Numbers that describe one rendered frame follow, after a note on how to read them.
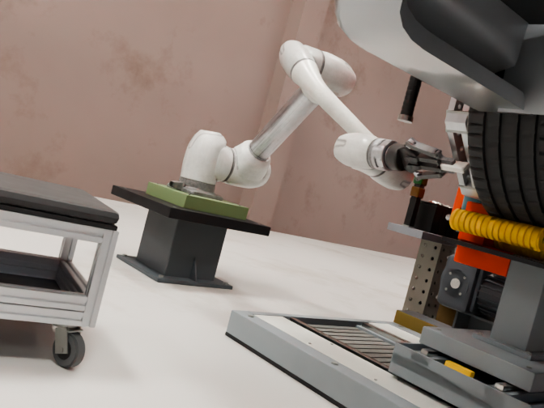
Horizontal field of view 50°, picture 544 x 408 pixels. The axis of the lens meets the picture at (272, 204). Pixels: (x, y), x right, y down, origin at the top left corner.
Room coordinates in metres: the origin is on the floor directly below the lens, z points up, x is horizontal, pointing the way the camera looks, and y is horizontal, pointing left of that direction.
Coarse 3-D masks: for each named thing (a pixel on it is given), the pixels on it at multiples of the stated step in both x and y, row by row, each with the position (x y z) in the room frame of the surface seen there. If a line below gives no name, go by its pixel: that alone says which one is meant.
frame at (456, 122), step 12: (456, 108) 1.48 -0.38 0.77; (468, 108) 1.44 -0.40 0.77; (456, 120) 1.46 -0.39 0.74; (456, 132) 1.48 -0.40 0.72; (468, 132) 1.45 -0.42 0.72; (456, 144) 1.50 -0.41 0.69; (456, 156) 1.53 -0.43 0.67; (468, 156) 1.49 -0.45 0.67; (468, 180) 1.57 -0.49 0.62; (468, 192) 1.57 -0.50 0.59
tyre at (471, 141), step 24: (480, 120) 1.36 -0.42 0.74; (504, 120) 1.32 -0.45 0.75; (528, 120) 1.28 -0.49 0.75; (480, 144) 1.38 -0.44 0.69; (504, 144) 1.33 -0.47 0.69; (528, 144) 1.29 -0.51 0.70; (480, 168) 1.41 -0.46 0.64; (504, 168) 1.35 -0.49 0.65; (528, 168) 1.31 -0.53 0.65; (480, 192) 1.45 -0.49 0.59; (504, 192) 1.40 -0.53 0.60; (528, 192) 1.34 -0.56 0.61; (504, 216) 1.47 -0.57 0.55; (528, 216) 1.40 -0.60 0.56
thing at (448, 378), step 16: (400, 352) 1.47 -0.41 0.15; (416, 352) 1.43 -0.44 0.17; (432, 352) 1.43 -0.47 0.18; (400, 368) 1.46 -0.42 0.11; (416, 368) 1.42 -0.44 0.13; (432, 368) 1.39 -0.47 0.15; (448, 368) 1.36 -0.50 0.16; (464, 368) 1.34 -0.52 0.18; (416, 384) 1.42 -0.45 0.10; (432, 384) 1.38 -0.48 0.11; (448, 384) 1.35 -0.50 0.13; (464, 384) 1.33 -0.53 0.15; (480, 384) 1.30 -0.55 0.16; (496, 384) 1.28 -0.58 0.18; (448, 400) 1.35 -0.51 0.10; (464, 400) 1.32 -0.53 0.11; (480, 400) 1.29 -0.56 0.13; (496, 400) 1.26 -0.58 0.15; (512, 400) 1.24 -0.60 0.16; (528, 400) 1.32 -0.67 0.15
